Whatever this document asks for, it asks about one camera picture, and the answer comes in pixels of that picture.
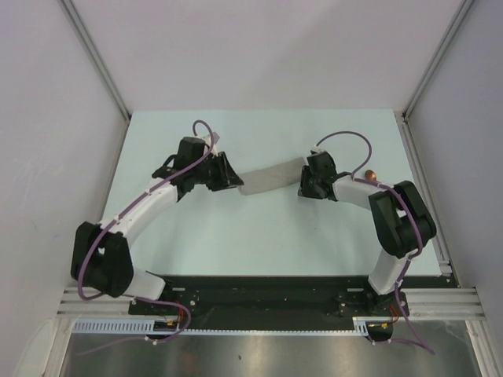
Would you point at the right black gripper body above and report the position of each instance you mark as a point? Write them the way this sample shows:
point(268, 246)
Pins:
point(314, 177)

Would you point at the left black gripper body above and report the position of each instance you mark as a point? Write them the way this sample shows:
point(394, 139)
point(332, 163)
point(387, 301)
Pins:
point(211, 170)

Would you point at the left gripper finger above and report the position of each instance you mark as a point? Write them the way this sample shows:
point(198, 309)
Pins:
point(227, 173)
point(220, 186)

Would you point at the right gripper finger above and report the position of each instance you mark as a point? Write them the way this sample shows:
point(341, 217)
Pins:
point(312, 192)
point(305, 180)

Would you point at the grey cloth napkin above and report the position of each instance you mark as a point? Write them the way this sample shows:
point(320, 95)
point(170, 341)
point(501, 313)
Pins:
point(272, 178)

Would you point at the copper spoon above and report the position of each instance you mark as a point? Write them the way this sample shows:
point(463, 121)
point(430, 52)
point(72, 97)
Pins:
point(370, 175)

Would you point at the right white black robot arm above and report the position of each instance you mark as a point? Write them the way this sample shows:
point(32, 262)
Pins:
point(402, 223)

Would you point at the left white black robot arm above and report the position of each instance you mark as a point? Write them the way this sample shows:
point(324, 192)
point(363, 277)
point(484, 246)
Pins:
point(101, 256)

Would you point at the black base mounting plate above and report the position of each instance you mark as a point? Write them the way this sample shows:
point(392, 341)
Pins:
point(273, 303)

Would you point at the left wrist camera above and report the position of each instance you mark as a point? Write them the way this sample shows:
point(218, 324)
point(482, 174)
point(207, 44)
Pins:
point(212, 138)

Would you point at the aluminium frame rail right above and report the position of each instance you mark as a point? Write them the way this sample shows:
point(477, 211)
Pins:
point(439, 241)

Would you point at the aluminium frame rail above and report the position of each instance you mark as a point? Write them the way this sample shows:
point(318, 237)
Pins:
point(71, 305)
point(439, 241)

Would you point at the aluminium frame rail left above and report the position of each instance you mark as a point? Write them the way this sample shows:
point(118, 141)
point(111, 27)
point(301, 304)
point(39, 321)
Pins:
point(71, 305)

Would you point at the aluminium frame post left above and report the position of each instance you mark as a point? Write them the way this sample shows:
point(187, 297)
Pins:
point(90, 48)

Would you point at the aluminium frame post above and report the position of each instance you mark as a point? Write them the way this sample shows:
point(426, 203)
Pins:
point(90, 48)
point(446, 41)

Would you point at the aluminium frame post right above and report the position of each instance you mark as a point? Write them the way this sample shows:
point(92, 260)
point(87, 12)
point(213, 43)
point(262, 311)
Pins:
point(446, 41)

